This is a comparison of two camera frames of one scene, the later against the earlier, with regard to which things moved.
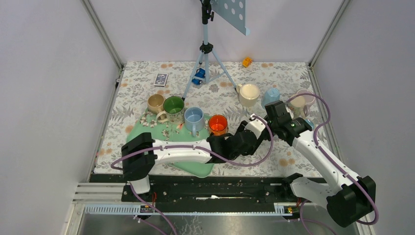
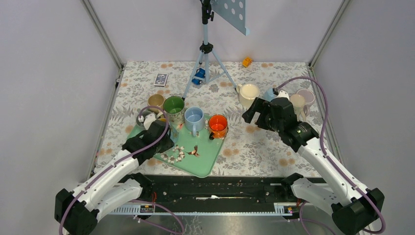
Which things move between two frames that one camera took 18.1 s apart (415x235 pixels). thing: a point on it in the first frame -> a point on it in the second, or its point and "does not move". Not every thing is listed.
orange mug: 218,124 does not move
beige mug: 155,103 does not move
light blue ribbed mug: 194,119 does not move
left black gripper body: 251,151 -> 166,144
